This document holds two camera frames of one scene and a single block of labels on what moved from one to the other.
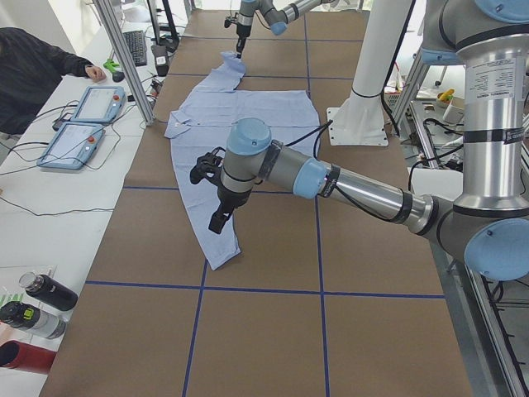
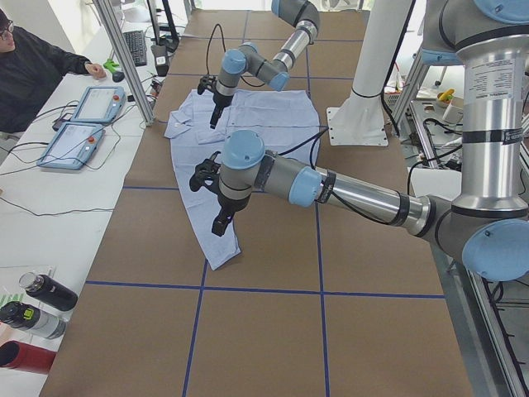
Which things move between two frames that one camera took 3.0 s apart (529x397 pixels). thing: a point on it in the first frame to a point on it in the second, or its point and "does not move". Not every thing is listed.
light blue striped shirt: (202, 125) does not move
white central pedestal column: (359, 120) does not move
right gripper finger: (239, 48) to (214, 117)
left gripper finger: (217, 221) does not move
